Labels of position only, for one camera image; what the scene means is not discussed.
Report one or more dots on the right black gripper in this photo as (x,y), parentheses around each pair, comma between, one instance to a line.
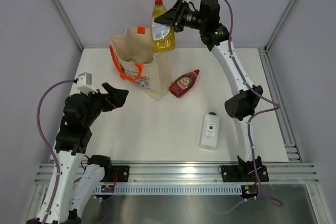
(170,18)

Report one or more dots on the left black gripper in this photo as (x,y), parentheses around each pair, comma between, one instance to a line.
(116,97)

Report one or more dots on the yellow dish soap bottle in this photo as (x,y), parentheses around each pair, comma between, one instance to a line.
(163,37)

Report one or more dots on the red dish soap bottle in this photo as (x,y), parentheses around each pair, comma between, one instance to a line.
(184,83)

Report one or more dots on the white rectangular bottle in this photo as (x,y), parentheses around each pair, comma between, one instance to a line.
(210,131)

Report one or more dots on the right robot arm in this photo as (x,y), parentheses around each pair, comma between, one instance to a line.
(245,95)

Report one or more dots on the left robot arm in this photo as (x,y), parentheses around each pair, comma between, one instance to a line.
(67,196)

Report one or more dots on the cream canvas tote bag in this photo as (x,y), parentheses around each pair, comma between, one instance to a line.
(136,61)

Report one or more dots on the left small circuit board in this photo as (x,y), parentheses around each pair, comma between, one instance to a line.
(107,189)

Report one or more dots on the small circuit board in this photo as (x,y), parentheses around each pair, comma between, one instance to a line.
(249,191)
(107,189)

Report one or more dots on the right small circuit board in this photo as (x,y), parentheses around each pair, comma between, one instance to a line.
(249,191)

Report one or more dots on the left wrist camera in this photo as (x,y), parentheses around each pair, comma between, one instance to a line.
(84,83)

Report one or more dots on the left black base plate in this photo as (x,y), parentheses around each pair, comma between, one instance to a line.
(116,173)

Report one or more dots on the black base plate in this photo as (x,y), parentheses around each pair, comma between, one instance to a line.
(236,173)
(116,173)

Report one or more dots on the white slotted cable duct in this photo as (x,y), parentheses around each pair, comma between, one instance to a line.
(172,190)

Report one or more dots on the left corner aluminium post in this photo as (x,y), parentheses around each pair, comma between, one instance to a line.
(68,24)

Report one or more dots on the corner aluminium post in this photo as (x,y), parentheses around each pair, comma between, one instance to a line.
(68,24)
(280,24)

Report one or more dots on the right corner aluminium post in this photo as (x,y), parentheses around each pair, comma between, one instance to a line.
(280,24)

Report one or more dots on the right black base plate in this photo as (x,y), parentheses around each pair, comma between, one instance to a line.
(236,173)

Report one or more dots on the aluminium mounting rail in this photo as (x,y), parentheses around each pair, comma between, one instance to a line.
(208,173)

